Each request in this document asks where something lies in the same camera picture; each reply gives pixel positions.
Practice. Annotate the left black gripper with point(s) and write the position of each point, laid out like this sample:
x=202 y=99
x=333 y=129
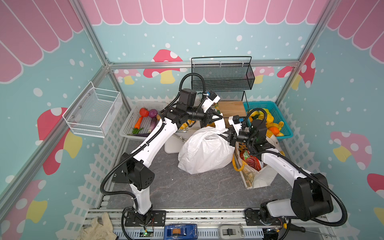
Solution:
x=208 y=118

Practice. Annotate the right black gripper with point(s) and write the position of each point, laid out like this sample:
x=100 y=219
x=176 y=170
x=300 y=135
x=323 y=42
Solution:
x=232 y=138

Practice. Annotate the cream canvas tote bag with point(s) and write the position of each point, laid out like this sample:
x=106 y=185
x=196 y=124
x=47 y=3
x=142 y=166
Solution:
x=252 y=179

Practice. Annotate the white plastic grocery bag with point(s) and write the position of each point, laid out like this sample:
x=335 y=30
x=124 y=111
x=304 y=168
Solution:
x=206 y=150

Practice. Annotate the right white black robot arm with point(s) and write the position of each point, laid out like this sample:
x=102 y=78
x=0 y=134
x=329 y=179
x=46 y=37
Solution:
x=311 y=200

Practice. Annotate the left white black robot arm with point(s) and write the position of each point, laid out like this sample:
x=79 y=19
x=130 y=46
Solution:
x=137 y=164

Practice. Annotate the toy orange fruit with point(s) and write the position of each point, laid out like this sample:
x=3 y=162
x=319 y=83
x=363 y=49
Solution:
x=275 y=130

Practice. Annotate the toy yellow lemon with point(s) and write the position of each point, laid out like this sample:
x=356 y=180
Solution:
x=270 y=118

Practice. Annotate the teal plastic fruit basket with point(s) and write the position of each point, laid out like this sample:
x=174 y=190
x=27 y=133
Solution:
x=285 y=130

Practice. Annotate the purple toy onion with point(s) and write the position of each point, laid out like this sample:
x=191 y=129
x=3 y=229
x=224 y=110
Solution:
x=153 y=113

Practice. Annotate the purple toy eggplant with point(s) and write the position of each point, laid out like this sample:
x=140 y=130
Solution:
x=153 y=124

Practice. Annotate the white cutting board tray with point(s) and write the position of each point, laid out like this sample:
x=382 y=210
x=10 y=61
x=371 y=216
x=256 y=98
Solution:
x=177 y=140

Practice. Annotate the red toy tomato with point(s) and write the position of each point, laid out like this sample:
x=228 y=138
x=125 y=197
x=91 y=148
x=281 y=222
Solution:
x=144 y=112

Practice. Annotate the orange toy carrot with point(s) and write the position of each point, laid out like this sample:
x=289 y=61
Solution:
x=139 y=122

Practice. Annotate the green toy leaf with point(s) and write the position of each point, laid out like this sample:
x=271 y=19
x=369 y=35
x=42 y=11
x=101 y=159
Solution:
x=136 y=131

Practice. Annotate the beige cloth rag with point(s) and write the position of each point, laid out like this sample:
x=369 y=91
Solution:
x=97 y=231

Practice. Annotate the black wire wooden shelf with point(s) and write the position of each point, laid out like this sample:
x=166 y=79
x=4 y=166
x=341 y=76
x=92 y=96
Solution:
x=230 y=104

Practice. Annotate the black mesh wall basket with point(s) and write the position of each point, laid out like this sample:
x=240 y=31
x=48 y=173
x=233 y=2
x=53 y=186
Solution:
x=222 y=73

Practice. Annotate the white wire wall basket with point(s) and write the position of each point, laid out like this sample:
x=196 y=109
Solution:
x=93 y=112

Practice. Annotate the grey device on rail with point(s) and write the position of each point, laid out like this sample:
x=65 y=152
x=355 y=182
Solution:
x=231 y=232

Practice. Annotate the blue device on rail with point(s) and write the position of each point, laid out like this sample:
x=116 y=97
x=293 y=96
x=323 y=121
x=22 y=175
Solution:
x=181 y=232

